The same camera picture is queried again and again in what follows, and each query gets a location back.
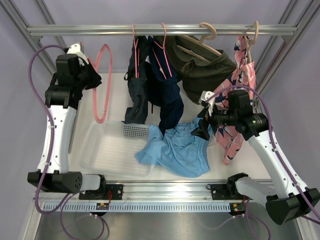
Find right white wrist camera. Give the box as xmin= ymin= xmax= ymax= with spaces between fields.
xmin=198 ymin=91 xmax=216 ymax=113

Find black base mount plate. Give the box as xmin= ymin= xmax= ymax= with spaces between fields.
xmin=206 ymin=183 xmax=248 ymax=200
xmin=78 ymin=184 xmax=123 ymax=201

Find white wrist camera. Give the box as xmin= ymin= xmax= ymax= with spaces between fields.
xmin=198 ymin=91 xmax=216 ymax=113
xmin=63 ymin=42 xmax=89 ymax=66

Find thin pink wire hanger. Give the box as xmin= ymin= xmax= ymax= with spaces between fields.
xmin=131 ymin=23 xmax=139 ymax=78
xmin=152 ymin=22 xmax=173 ymax=80

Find dark navy shorts with zipper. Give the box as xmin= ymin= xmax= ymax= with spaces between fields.
xmin=124 ymin=36 xmax=149 ymax=124

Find white plastic basket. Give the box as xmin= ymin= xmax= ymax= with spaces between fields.
xmin=79 ymin=121 xmax=155 ymax=179

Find thick pink plastic hanger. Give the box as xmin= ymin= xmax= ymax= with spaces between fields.
xmin=88 ymin=44 xmax=113 ymax=124

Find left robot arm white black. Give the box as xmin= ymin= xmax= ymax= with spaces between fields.
xmin=27 ymin=52 xmax=108 ymax=200

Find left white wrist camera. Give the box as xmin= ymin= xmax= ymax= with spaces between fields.
xmin=63 ymin=42 xmax=89 ymax=66

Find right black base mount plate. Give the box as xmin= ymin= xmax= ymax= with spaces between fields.
xmin=206 ymin=183 xmax=248 ymax=200

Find white slotted cable duct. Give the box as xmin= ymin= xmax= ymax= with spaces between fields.
xmin=43 ymin=201 xmax=231 ymax=211

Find light blue shorts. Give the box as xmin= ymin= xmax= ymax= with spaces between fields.
xmin=135 ymin=117 xmax=210 ymax=178

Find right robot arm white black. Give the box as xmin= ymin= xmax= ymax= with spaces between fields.
xmin=191 ymin=89 xmax=320 ymax=225

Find olive green shorts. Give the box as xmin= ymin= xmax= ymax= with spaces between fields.
xmin=149 ymin=35 xmax=236 ymax=104

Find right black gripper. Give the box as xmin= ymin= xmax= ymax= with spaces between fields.
xmin=191 ymin=102 xmax=238 ymax=141

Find wooden hanger with olive shorts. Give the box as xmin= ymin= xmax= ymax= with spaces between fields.
xmin=177 ymin=22 xmax=222 ymax=63

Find navy drawstring shorts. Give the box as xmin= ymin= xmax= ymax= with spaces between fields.
xmin=146 ymin=36 xmax=184 ymax=134

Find aluminium hanging rail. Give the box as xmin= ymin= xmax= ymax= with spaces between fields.
xmin=26 ymin=23 xmax=298 ymax=37

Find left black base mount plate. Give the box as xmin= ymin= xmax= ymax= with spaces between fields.
xmin=78 ymin=184 xmax=123 ymax=201

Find wooden hanger with pink shorts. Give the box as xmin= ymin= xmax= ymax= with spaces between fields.
xmin=244 ymin=20 xmax=260 ymax=63

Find pink patterned shorts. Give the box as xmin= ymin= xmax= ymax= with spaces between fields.
xmin=214 ymin=36 xmax=256 ymax=165

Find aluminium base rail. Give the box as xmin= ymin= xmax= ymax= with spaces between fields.
xmin=32 ymin=180 xmax=305 ymax=203

